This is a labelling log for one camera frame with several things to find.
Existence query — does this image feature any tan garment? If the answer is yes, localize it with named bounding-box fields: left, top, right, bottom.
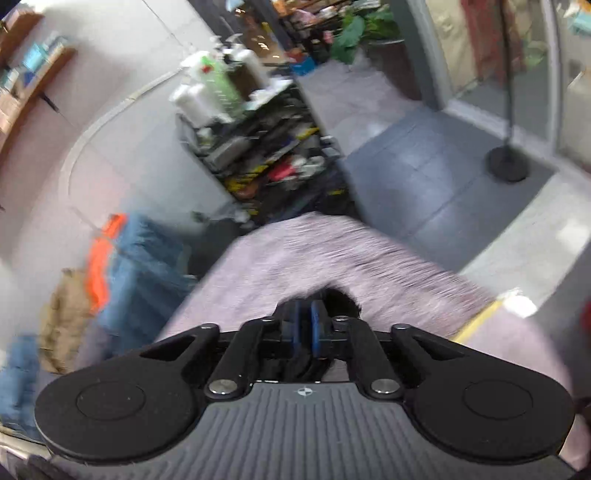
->
left=38, top=268, right=95, bottom=374

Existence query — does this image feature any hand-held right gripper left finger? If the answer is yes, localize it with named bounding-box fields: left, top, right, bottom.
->
left=139, top=299, right=305, bottom=401

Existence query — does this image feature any black floor lamp stand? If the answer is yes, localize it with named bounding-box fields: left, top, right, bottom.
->
left=495, top=0, right=531, bottom=184

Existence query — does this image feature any orange garment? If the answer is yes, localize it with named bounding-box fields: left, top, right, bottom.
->
left=85, top=213, right=127, bottom=317

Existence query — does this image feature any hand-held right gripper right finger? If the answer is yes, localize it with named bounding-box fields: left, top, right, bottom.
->
left=310, top=299, right=467, bottom=401

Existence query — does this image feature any blue denim garment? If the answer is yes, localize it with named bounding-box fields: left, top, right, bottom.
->
left=95, top=215, right=199, bottom=342

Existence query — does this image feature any white plastic bottle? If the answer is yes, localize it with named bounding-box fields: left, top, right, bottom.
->
left=169, top=82, right=221, bottom=127

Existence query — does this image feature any green plastic bottle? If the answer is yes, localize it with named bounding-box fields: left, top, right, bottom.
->
left=181, top=50, right=245, bottom=118

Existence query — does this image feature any black storage shelf cart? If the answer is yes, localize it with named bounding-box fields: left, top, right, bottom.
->
left=174, top=78, right=358, bottom=229

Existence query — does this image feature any dark brown bottle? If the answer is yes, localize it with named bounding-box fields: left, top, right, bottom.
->
left=226, top=46, right=273, bottom=100

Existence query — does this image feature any green potted plant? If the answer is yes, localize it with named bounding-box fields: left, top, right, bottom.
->
left=329, top=6, right=402, bottom=65

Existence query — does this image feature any grey fuzzy blanket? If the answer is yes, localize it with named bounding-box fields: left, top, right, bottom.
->
left=74, top=211, right=578, bottom=472

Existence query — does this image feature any wooden wall shelf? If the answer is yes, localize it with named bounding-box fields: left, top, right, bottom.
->
left=0, top=11, right=77, bottom=160

